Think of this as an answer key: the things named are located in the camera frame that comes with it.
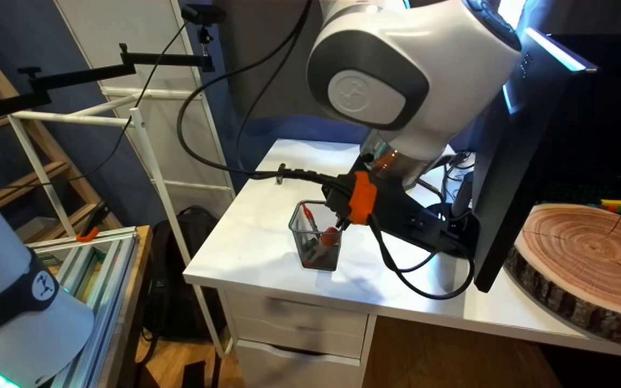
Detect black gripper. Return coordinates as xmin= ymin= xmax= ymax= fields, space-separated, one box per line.
xmin=318 ymin=176 xmax=399 ymax=236

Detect mesh bin holding markers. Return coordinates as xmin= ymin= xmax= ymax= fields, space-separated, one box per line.
xmin=287 ymin=198 xmax=346 ymax=274

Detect white desk drawer unit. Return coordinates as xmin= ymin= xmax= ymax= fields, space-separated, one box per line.
xmin=221 ymin=287 xmax=379 ymax=388

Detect orange marker cap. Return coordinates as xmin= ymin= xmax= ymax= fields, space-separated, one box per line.
xmin=314 ymin=224 xmax=344 ymax=250

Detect black backpack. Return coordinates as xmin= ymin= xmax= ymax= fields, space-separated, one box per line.
xmin=141 ymin=205 xmax=221 ymax=345

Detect black computer monitor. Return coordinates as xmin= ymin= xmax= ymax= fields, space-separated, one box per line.
xmin=470 ymin=0 xmax=621 ymax=296

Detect white framed glass panels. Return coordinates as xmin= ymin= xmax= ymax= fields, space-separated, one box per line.
xmin=28 ymin=227 xmax=143 ymax=388

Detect small orange clamp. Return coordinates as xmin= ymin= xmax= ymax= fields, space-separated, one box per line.
xmin=76 ymin=227 xmax=103 ymax=244

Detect white leaning panel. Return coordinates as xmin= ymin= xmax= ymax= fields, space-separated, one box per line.
xmin=51 ymin=0 xmax=238 ymax=221

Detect round wood slice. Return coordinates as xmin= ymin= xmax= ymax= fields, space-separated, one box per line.
xmin=503 ymin=201 xmax=621 ymax=353

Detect wooden shelf rack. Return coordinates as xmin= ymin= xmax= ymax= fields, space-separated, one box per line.
xmin=0 ymin=29 xmax=114 ymax=247

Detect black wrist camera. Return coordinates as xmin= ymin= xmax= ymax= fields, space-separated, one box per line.
xmin=378 ymin=187 xmax=483 ymax=259

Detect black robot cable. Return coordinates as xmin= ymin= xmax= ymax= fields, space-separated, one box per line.
xmin=175 ymin=0 xmax=361 ymax=195
xmin=365 ymin=214 xmax=479 ymax=303

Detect white metal shelf frame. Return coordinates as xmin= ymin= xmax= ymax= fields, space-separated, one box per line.
xmin=6 ymin=85 xmax=228 ymax=356

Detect thin black camera cable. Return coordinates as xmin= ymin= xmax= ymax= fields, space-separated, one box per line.
xmin=84 ymin=19 xmax=192 ymax=184

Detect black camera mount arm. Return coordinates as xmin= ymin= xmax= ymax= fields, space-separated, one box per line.
xmin=4 ymin=42 xmax=215 ymax=116

